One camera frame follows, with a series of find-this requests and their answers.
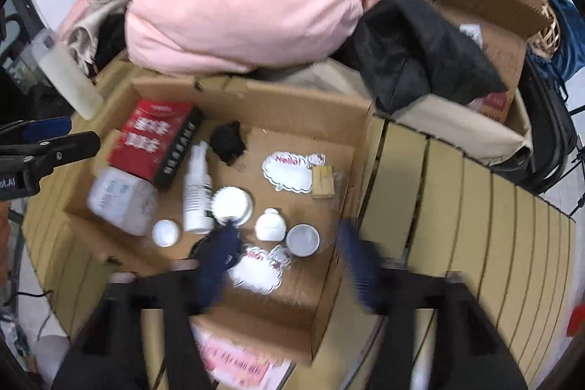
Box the small white round jar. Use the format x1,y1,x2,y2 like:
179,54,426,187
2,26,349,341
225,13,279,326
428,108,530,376
255,208,287,242

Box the shallow cardboard tray box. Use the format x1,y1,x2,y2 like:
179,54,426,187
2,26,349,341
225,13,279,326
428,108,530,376
67,75,373,363

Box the tall white thermos bottle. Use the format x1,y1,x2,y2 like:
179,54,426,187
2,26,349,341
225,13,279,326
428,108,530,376
31,29,103,121

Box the large white pill bottle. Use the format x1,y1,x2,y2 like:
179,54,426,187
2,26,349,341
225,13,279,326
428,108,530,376
86,166,181,247

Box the blue bag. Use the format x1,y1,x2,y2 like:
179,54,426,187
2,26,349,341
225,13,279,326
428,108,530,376
528,0,584,102

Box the small white spray bottle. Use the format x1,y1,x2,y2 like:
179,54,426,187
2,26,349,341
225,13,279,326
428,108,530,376
182,140,214,235

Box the cardboard box right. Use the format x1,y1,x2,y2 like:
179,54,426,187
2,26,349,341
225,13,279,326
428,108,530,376
393,0,551,169

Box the red patterned box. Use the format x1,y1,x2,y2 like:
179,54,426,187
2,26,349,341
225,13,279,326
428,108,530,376
108,98,204,189

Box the white round jar lid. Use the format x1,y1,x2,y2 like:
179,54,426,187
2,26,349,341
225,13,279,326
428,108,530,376
286,224,320,257

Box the beige crumpled clothes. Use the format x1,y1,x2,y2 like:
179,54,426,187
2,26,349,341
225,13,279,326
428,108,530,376
57,0,130,78

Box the woven rattan basket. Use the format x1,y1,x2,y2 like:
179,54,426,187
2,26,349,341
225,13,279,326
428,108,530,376
520,0,561,60

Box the hello sticker upper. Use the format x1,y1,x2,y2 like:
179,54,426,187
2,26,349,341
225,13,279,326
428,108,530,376
262,151,326,194

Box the red object at edge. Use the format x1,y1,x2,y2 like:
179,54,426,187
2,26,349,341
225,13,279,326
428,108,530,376
566,303,585,337

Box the small tan wooden block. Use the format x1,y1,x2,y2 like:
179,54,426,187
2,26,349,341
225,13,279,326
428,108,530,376
312,165,335,199

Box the hello sticker lower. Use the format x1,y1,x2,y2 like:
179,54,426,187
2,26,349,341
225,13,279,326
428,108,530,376
228,245,293,295

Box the black hair scrunchie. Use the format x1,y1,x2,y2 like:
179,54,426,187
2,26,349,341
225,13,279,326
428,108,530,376
209,121,246,166

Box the pink pouch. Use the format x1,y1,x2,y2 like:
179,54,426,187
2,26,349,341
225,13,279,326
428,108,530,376
191,325,294,389

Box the black garment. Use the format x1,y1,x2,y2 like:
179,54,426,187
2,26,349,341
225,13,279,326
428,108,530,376
350,0,507,114

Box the hello sticker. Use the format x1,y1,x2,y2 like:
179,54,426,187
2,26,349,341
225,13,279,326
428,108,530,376
262,151,326,194
228,245,293,295

